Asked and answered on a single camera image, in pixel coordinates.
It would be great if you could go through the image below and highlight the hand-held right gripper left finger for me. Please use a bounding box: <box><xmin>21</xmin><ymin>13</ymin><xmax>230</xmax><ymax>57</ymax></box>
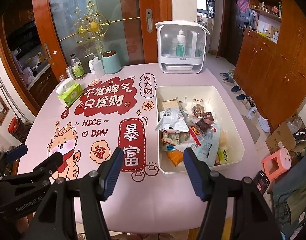
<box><xmin>31</xmin><ymin>147</ymin><xmax>125</xmax><ymax>240</ymax></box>

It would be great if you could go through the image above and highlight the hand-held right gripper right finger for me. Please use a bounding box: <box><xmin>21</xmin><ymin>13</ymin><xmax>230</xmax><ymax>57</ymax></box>
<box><xmin>183</xmin><ymin>147</ymin><xmax>278</xmax><ymax>240</ymax></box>

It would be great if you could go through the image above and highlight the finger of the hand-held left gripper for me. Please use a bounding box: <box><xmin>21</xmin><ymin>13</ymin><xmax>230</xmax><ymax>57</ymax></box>
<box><xmin>0</xmin><ymin>151</ymin><xmax>64</xmax><ymax>183</ymax></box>
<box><xmin>0</xmin><ymin>144</ymin><xmax>29</xmax><ymax>178</ymax></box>

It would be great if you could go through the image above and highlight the orange sauce packet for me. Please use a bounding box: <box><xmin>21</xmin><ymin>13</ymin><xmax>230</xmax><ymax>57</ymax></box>
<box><xmin>166</xmin><ymin>150</ymin><xmax>187</xmax><ymax>167</ymax></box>

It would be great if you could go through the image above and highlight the blue face mask packet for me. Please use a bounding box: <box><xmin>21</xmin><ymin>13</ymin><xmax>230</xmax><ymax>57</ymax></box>
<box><xmin>193</xmin><ymin>124</ymin><xmax>221</xmax><ymax>167</ymax></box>

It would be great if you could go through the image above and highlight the small green candy packet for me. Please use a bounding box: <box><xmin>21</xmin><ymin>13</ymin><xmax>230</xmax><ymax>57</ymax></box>
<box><xmin>217</xmin><ymin>148</ymin><xmax>230</xmax><ymax>165</ymax></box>

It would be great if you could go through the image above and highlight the clear bread packet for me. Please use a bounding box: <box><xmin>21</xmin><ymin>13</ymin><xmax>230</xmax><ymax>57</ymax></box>
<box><xmin>160</xmin><ymin>131</ymin><xmax>196</xmax><ymax>153</ymax></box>

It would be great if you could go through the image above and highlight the red long snack packet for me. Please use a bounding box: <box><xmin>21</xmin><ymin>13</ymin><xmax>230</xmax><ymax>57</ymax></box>
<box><xmin>188</xmin><ymin>125</ymin><xmax>202</xmax><ymax>145</ymax></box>

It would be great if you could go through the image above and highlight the yellow puffed cracker packet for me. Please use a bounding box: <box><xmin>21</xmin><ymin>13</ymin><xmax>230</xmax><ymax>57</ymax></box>
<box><xmin>218</xmin><ymin>130</ymin><xmax>230</xmax><ymax>150</ymax></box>

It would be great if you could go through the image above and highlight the dark red snack packet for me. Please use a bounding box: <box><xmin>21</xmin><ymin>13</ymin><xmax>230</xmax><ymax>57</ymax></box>
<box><xmin>195</xmin><ymin>119</ymin><xmax>216</xmax><ymax>133</ymax></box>

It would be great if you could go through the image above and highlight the grey white snack packet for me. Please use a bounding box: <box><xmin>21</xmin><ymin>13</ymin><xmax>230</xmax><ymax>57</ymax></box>
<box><xmin>155</xmin><ymin>107</ymin><xmax>190</xmax><ymax>133</ymax></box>

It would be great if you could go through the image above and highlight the brown white snack packet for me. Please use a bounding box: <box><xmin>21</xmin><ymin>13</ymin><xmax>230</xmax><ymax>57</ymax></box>
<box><xmin>203</xmin><ymin>111</ymin><xmax>216</xmax><ymax>123</ymax></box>

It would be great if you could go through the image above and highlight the brown wafer packet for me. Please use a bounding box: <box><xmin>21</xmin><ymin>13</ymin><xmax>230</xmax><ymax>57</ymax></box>
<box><xmin>162</xmin><ymin>100</ymin><xmax>180</xmax><ymax>113</ymax></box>

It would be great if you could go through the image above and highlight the white plastic bin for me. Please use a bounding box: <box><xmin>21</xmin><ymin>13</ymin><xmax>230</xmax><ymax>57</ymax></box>
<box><xmin>155</xmin><ymin>85</ymin><xmax>244</xmax><ymax>175</ymax></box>

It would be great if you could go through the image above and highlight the brown wicker basket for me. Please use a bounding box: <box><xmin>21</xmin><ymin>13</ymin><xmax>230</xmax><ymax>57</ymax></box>
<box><xmin>12</xmin><ymin>120</ymin><xmax>32</xmax><ymax>143</ymax></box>

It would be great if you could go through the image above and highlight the red plastic basin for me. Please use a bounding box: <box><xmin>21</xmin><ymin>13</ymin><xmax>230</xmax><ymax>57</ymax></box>
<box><xmin>8</xmin><ymin>117</ymin><xmax>21</xmax><ymax>134</ymax></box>

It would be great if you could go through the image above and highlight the pink printed tablecloth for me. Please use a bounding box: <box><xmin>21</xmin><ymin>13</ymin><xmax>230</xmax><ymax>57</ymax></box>
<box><xmin>17</xmin><ymin>62</ymin><xmax>258</xmax><ymax>232</ymax></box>

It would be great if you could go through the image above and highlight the metal pole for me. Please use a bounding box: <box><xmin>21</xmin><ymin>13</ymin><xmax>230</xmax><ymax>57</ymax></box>
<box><xmin>0</xmin><ymin>70</ymin><xmax>26</xmax><ymax>124</ymax></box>

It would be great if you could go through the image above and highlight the smartphone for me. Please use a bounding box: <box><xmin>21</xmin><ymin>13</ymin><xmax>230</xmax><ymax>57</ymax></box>
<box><xmin>253</xmin><ymin>170</ymin><xmax>271</xmax><ymax>195</ymax></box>

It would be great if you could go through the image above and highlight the green tissue pack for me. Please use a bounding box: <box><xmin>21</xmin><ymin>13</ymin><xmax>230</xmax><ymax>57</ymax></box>
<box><xmin>55</xmin><ymin>77</ymin><xmax>84</xmax><ymax>107</ymax></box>

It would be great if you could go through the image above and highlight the kitchen cabinet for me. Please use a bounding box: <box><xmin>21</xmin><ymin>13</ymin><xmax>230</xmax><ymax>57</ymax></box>
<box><xmin>6</xmin><ymin>20</ymin><xmax>59</xmax><ymax>105</ymax></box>

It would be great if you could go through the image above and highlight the pink plastic stool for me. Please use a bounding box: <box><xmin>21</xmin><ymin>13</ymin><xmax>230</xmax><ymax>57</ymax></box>
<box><xmin>261</xmin><ymin>147</ymin><xmax>293</xmax><ymax>180</ymax></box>

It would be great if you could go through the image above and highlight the glass bottle green label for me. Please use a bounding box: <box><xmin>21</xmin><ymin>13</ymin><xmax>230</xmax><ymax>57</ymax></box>
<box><xmin>70</xmin><ymin>53</ymin><xmax>86</xmax><ymax>80</ymax></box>

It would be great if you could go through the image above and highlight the cardboard box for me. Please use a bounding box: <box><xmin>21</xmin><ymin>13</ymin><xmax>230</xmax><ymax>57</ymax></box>
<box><xmin>265</xmin><ymin>116</ymin><xmax>306</xmax><ymax>159</ymax></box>

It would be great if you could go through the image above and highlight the row of shoes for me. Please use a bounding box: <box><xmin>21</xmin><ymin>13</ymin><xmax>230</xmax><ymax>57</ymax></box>
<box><xmin>219</xmin><ymin>69</ymin><xmax>271</xmax><ymax>133</ymax></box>

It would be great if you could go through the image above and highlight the grey green clothing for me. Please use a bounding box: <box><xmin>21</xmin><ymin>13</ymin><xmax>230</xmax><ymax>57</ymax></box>
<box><xmin>268</xmin><ymin>152</ymin><xmax>306</xmax><ymax>240</ymax></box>

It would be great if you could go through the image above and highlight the white squeeze bottle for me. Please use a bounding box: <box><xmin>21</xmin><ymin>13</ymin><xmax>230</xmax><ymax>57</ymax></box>
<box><xmin>84</xmin><ymin>53</ymin><xmax>105</xmax><ymax>78</ymax></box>

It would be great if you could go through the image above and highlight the teal canister brown lid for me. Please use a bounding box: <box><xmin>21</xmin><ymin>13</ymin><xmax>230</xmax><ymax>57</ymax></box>
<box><xmin>102</xmin><ymin>50</ymin><xmax>122</xmax><ymax>75</ymax></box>

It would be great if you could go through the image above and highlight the black round tin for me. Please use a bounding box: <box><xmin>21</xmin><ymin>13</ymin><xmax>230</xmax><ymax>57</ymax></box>
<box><xmin>291</xmin><ymin>127</ymin><xmax>306</xmax><ymax>142</ymax></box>

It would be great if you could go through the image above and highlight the white countertop storage cabinet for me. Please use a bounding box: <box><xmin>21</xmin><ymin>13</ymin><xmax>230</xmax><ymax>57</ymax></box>
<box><xmin>155</xmin><ymin>20</ymin><xmax>210</xmax><ymax>74</ymax></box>

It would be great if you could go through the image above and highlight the white bottle green label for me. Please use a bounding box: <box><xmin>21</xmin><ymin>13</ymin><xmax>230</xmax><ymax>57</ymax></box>
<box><xmin>176</xmin><ymin>29</ymin><xmax>186</xmax><ymax>57</ymax></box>

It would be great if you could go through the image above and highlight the dark entrance door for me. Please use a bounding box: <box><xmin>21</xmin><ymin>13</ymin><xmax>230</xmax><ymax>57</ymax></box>
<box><xmin>223</xmin><ymin>0</ymin><xmax>251</xmax><ymax>67</ymax></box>

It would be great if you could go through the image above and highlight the black hanging bag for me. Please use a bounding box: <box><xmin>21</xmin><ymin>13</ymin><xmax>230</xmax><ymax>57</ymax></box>
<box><xmin>207</xmin><ymin>0</ymin><xmax>216</xmax><ymax>18</ymax></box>

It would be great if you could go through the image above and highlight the glass sliding door gold ornament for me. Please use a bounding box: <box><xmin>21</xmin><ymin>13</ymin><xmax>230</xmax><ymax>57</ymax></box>
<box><xmin>32</xmin><ymin>0</ymin><xmax>172</xmax><ymax>80</ymax></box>

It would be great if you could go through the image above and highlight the pink door ornament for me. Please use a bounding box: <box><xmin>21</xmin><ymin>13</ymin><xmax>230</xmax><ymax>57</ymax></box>
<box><xmin>236</xmin><ymin>0</ymin><xmax>249</xmax><ymax>12</ymax></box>

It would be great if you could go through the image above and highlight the wooden wall cabinet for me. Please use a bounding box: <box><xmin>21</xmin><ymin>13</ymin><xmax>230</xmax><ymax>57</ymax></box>
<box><xmin>234</xmin><ymin>0</ymin><xmax>306</xmax><ymax>133</ymax></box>

